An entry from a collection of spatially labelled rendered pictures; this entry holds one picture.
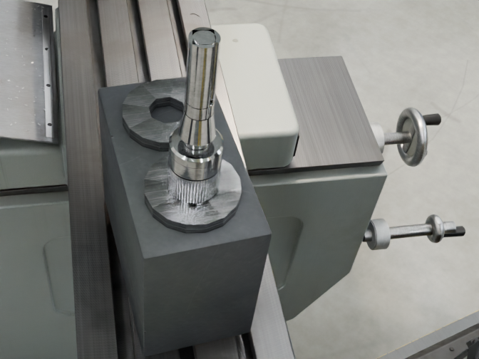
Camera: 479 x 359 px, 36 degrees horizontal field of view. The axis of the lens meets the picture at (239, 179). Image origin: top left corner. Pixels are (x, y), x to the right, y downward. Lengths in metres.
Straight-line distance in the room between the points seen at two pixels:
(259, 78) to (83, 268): 0.52
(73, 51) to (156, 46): 0.12
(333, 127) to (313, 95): 0.08
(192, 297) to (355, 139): 0.66
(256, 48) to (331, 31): 1.52
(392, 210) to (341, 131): 0.97
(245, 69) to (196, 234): 0.64
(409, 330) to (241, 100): 1.03
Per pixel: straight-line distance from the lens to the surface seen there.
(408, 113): 1.48
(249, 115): 1.19
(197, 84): 0.57
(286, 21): 2.83
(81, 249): 0.88
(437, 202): 2.34
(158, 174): 0.69
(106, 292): 0.85
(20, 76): 1.18
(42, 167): 1.16
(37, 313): 1.49
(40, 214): 1.24
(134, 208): 0.68
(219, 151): 0.63
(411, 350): 1.55
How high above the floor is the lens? 1.71
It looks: 50 degrees down
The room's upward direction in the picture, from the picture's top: 9 degrees clockwise
